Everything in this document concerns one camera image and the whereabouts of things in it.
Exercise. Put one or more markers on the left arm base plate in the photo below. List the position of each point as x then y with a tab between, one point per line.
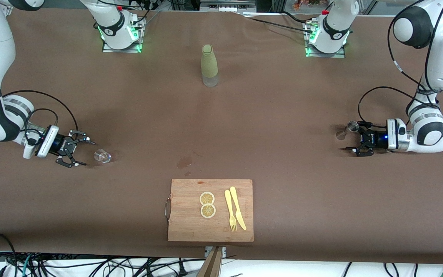
337	55

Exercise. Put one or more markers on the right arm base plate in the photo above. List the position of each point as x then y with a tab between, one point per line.
129	50

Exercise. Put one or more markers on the yellow plastic knife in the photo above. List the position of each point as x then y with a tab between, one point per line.
236	204

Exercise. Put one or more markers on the bamboo cutting board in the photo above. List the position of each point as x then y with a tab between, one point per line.
187	223

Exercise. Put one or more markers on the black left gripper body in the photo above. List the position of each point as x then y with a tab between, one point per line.
377	139

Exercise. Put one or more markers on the lemon slice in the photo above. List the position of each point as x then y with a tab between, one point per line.
208	211
207	198

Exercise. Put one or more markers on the aluminium profile post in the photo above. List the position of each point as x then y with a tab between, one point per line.
212	267

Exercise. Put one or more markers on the green sleeved glass bottle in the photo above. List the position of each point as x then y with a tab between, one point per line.
209	65

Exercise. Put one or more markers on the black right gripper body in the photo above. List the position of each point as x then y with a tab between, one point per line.
58	144

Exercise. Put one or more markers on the steel jigger measuring cup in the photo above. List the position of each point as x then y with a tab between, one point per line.
352	126

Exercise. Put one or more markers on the yellow plastic fork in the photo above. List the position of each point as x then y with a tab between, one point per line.
228	204

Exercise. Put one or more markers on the grey equipment rack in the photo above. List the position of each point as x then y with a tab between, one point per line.
225	4

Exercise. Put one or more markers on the clear glass beaker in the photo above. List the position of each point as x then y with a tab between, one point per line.
102	156

